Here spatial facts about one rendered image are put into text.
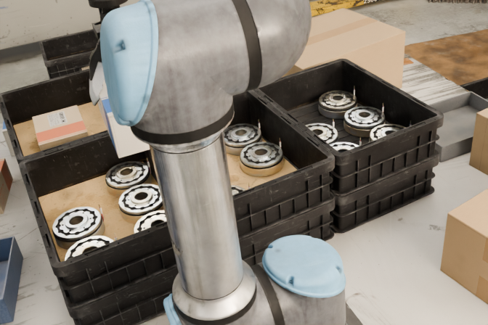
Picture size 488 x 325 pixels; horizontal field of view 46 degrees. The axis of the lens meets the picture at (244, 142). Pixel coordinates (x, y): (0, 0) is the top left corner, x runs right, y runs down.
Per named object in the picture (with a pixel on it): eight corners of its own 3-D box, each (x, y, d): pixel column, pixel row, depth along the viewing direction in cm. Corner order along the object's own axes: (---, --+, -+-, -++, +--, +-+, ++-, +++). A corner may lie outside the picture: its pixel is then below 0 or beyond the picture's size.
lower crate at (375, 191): (438, 195, 143) (443, 155, 136) (338, 239, 133) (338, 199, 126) (343, 126, 174) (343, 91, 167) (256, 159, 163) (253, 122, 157)
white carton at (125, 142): (181, 140, 109) (173, 99, 104) (118, 158, 106) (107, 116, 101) (155, 96, 125) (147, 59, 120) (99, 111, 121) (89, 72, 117)
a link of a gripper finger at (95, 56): (104, 83, 109) (122, 41, 107) (107, 85, 108) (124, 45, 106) (81, 75, 107) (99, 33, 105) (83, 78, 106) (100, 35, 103)
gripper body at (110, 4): (135, 43, 114) (122, -17, 108) (145, 58, 107) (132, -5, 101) (96, 51, 112) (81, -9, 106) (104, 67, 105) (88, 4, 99)
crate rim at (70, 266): (210, 218, 111) (208, 209, 110) (56, 280, 101) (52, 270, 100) (143, 130, 142) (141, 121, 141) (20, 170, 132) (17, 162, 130)
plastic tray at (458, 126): (468, 104, 178) (470, 91, 175) (518, 134, 162) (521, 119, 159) (395, 129, 170) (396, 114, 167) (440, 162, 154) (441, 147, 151)
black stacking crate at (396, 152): (441, 158, 137) (446, 117, 131) (338, 202, 127) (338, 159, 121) (343, 95, 167) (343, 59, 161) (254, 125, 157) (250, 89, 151)
